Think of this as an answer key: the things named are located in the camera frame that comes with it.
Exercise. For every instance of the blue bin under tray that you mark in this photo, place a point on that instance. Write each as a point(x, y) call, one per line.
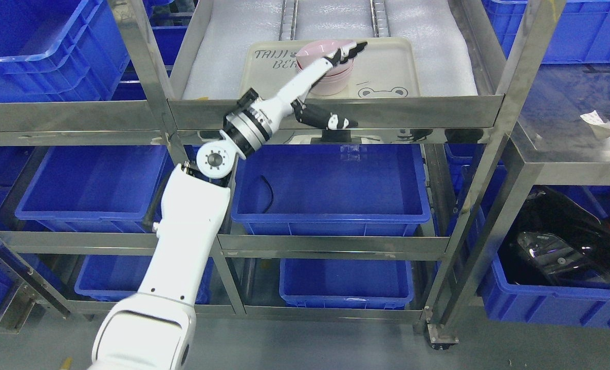
point(332, 190)

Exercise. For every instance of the crumpled white paper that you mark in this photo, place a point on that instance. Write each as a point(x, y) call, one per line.
point(599, 127)

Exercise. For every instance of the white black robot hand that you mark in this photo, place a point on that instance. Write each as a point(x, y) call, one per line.
point(324, 68)

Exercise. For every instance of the pink bowl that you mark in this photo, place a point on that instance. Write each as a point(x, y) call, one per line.
point(335, 83)
point(317, 49)

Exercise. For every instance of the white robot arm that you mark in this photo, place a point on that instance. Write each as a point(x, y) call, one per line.
point(154, 327)

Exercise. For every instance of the blue bin bottom centre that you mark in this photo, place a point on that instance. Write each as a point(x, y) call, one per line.
point(346, 284)

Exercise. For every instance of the beige tray with frog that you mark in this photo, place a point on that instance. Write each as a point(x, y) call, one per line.
point(384, 69)

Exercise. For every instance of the steel shelf rack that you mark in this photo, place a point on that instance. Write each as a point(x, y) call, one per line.
point(160, 119)

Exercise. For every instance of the blue bin middle left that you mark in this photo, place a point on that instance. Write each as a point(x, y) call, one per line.
point(95, 188)

